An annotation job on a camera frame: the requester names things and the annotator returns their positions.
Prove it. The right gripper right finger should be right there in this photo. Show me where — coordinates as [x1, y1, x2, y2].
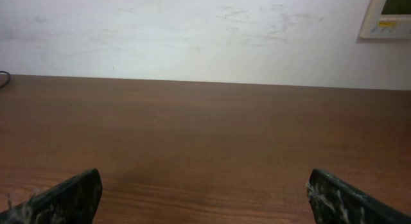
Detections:
[306, 169, 410, 224]

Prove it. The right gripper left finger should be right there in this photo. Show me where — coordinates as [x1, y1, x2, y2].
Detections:
[1, 168, 103, 224]

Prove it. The beige wall control panel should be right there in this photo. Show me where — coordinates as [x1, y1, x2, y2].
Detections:
[359, 0, 410, 39]

